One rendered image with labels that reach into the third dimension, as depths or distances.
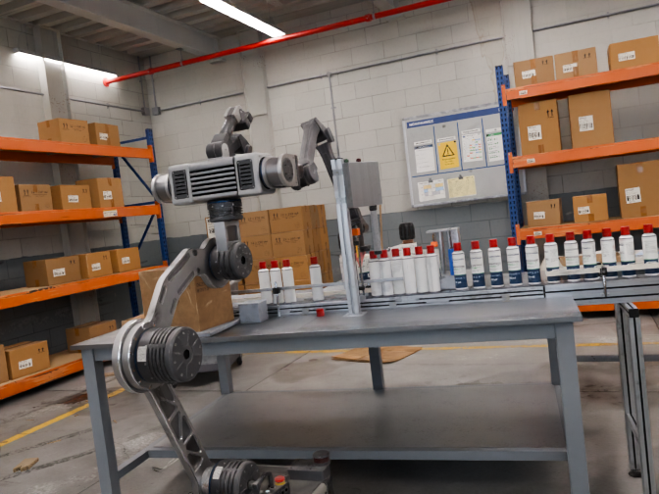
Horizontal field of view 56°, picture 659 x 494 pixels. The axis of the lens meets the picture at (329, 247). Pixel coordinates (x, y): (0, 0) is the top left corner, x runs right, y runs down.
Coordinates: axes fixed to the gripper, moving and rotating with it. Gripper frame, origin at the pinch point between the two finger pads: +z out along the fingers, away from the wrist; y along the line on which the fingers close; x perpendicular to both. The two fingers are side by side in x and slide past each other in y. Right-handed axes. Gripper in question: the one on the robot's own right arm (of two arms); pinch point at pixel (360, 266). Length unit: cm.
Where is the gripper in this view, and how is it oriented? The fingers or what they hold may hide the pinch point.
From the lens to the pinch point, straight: 283.3
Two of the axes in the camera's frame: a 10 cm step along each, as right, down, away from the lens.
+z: 1.1, 9.9, 0.5
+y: -9.5, 0.9, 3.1
